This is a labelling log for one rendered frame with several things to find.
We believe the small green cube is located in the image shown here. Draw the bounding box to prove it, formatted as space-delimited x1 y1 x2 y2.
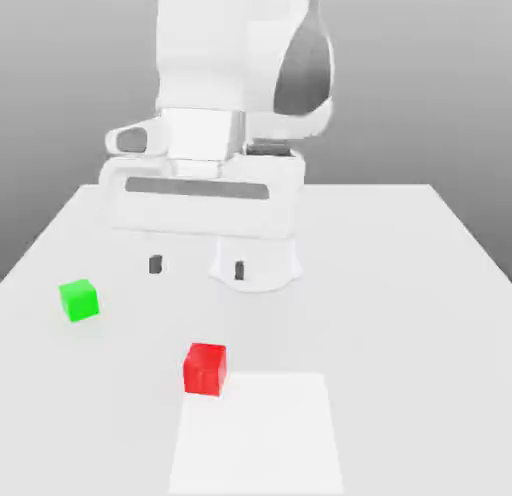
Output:
57 278 100 324

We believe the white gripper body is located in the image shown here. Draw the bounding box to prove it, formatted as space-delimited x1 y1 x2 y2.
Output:
98 152 307 242

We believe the small red cube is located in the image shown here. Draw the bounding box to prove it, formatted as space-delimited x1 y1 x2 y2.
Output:
182 342 228 398

